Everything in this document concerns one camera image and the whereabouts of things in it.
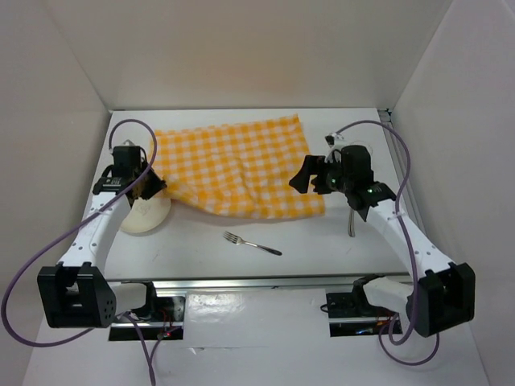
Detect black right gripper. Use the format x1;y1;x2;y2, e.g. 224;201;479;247
289;154;353;195

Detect yellow white checkered cloth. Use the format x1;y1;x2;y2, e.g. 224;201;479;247
152;115;325;220

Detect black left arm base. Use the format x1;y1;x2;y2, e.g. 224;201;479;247
109;281;186;342

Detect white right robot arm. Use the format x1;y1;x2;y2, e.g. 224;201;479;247
289;145;476;338

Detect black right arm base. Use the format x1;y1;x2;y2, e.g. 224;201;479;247
319;274;393;338

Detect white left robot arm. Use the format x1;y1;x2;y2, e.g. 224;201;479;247
37;142;166;328

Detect cream round plate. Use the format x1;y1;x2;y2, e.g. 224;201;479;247
120;196;171;234

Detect clear plastic cup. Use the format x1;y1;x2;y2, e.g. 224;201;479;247
349;140;373;156

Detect silver table knife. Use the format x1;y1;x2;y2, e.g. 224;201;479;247
348;208;356;238

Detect silver fork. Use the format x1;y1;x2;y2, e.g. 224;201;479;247
223;231;282;256

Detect white front cover board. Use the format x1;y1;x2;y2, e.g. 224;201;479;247
24;289;488;385

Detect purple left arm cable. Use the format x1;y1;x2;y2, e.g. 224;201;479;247
0;117;178;376

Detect aluminium right side rail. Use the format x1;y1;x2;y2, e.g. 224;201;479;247
377;109;426;232

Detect aluminium rail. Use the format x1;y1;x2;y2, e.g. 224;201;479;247
100;271;403;298
377;109;426;232

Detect aluminium front rail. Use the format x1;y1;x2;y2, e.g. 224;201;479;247
100;271;403;298

